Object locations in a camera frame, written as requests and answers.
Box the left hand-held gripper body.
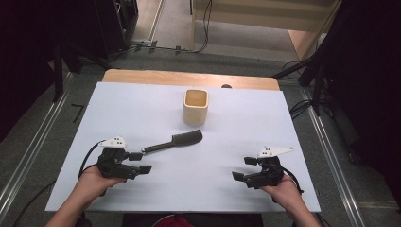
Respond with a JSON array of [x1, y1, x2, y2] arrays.
[[96, 135, 142, 182]]

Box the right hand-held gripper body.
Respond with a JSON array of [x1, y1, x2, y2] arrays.
[[242, 146, 295, 190]]

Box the black comb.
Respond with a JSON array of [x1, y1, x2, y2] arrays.
[[141, 129, 204, 155]]

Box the square wooden cup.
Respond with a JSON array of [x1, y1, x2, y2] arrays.
[[183, 88, 210, 127]]

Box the person's right hand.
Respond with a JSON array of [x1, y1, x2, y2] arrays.
[[260, 173, 305, 212]]

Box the person's left hand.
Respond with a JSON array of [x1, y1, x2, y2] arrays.
[[74, 164, 126, 208]]

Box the white table board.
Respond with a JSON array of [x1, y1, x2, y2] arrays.
[[44, 81, 322, 213]]

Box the person's dark clothing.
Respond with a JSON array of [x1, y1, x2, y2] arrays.
[[121, 213, 265, 227]]

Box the red cloth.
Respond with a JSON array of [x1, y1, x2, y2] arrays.
[[152, 214, 195, 227]]

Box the wooden table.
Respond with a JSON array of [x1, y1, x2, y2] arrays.
[[101, 68, 281, 92]]

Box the black tripod stand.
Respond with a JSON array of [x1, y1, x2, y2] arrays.
[[271, 46, 330, 117]]

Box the black metal stand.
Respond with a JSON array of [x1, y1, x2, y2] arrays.
[[51, 39, 112, 103]]

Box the black cabinet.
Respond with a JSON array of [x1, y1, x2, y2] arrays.
[[93, 0, 140, 60]]

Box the light wooden partition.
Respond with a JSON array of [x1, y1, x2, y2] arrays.
[[190, 0, 343, 62]]

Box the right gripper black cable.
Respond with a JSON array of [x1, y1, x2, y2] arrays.
[[282, 166, 305, 195]]

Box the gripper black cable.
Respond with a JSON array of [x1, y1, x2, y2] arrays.
[[282, 166, 305, 195], [12, 139, 107, 227]]

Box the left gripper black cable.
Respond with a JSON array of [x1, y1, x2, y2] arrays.
[[12, 139, 107, 227]]

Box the aluminium floor rail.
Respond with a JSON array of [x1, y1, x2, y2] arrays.
[[299, 85, 367, 227], [0, 71, 76, 216]]

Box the coiled black floor cables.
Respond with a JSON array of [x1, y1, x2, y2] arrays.
[[288, 98, 317, 120]]

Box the hanging black cable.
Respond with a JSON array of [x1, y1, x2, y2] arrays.
[[188, 0, 214, 54]]

